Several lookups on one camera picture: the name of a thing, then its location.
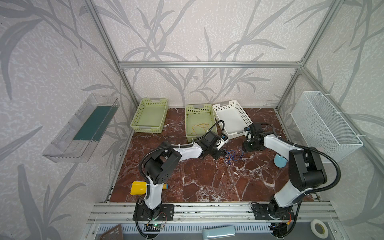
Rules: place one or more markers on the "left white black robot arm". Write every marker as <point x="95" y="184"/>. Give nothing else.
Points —
<point x="159" y="164"/>

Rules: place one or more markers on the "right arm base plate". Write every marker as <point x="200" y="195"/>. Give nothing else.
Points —
<point x="271" y="211"/>

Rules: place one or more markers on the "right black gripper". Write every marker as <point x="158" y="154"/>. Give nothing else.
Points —
<point x="248" y="144"/>

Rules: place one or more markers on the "light green basket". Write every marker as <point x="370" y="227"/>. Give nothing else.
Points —
<point x="198" y="120"/>
<point x="150" y="116"/>

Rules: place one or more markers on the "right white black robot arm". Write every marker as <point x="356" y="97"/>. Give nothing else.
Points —
<point x="307" y="173"/>

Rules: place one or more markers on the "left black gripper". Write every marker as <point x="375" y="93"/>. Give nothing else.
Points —
<point x="217" y="152"/>

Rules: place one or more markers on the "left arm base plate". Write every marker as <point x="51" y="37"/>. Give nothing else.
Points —
<point x="164" y="212"/>

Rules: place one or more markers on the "white perforated plastic basket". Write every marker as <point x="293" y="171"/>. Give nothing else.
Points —
<point x="234" y="116"/>

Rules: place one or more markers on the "white wire mesh basket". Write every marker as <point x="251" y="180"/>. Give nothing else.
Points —
<point x="323" y="126"/>

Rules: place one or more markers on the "white tape roll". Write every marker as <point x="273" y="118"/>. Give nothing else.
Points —
<point x="319" y="229"/>

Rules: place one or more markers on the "brown perforated board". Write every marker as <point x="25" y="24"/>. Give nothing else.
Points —
<point x="116" y="233"/>

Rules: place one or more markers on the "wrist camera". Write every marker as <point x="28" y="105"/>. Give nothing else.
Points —
<point x="248" y="134"/>
<point x="223" y="140"/>

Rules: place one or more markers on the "clear plastic wall shelf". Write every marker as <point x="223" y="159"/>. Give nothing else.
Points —
<point x="79" y="138"/>

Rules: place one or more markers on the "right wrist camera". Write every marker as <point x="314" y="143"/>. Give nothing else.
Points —
<point x="248" y="134"/>

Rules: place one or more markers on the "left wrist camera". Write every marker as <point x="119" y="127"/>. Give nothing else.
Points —
<point x="223" y="140"/>

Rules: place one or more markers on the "left light green basket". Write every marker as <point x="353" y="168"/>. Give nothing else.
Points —
<point x="150" y="116"/>

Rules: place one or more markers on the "middle light green basket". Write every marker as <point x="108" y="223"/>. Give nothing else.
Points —
<point x="198" y="120"/>

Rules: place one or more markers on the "yellow toy shovel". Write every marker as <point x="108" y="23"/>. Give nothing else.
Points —
<point x="141" y="188"/>

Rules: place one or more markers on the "light blue flat box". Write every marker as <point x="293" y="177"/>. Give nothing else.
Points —
<point x="220" y="232"/>

